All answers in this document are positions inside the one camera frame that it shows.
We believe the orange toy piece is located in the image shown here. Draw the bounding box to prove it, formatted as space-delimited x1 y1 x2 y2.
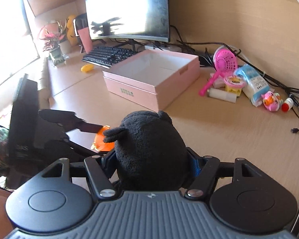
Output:
91 125 116 153

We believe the black plush toy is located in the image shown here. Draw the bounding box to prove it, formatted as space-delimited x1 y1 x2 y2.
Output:
104 111 190 191

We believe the white cylinder tube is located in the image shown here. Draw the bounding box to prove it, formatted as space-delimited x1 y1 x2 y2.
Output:
207 88 237 103

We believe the pink yellow toy cup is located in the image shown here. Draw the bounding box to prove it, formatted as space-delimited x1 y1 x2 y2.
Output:
224 75 246 97

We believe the pink duck toy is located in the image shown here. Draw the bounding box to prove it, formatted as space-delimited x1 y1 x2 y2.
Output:
261 91 283 112

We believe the blue tissue pack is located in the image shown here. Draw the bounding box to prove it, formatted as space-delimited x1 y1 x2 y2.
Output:
234 64 270 107

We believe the pink toy strainer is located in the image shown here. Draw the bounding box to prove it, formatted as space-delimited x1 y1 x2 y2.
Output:
199 48 238 96

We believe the yellow corn toy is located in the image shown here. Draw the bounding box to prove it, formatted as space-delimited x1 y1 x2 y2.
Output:
80 64 94 73

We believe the black keyboard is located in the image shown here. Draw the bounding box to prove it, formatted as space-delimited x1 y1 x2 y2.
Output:
82 46 137 69

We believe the potted red plant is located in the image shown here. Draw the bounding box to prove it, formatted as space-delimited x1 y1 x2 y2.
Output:
39 21 66 66

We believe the yellow plush toy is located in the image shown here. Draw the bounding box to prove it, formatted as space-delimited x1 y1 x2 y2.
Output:
66 15 78 46

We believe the white flat box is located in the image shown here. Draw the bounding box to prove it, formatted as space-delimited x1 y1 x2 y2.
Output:
209 73 225 88

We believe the pink card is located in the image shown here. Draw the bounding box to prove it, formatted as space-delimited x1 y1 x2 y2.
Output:
78 27 93 53

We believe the pink cardboard box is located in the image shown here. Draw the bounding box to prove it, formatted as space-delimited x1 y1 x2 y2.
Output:
103 49 200 112

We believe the black plug end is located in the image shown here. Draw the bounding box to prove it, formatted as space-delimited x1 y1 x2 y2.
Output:
291 128 299 133

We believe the black device behind card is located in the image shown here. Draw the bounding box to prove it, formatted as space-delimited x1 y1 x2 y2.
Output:
73 13 89 37

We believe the red capped white bottle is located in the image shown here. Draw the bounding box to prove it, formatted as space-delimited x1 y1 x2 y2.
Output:
281 97 294 112

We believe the curved computer monitor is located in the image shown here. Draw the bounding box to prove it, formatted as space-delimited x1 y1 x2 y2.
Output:
85 0 170 42

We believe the black cable bundle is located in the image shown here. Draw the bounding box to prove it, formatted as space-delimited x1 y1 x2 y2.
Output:
169 24 299 123

